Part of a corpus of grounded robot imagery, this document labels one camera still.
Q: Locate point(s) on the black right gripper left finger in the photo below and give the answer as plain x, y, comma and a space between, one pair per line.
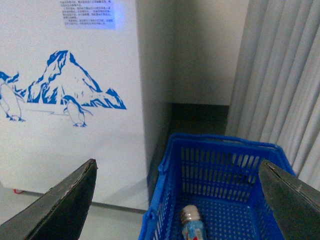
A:
59, 214

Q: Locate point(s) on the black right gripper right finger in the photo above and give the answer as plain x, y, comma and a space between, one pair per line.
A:
295, 204

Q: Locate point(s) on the tea bottle with blue label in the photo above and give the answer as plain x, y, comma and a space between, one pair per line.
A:
192, 226

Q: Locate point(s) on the blue plastic shopping basket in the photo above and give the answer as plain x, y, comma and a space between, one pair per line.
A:
219, 175

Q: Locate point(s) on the white vertical curtain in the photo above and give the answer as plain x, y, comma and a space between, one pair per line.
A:
276, 93

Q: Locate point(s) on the white blue chest freezer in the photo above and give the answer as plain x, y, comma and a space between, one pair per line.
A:
69, 95

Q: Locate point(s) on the grey instruction sticker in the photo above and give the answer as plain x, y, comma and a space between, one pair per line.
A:
88, 14

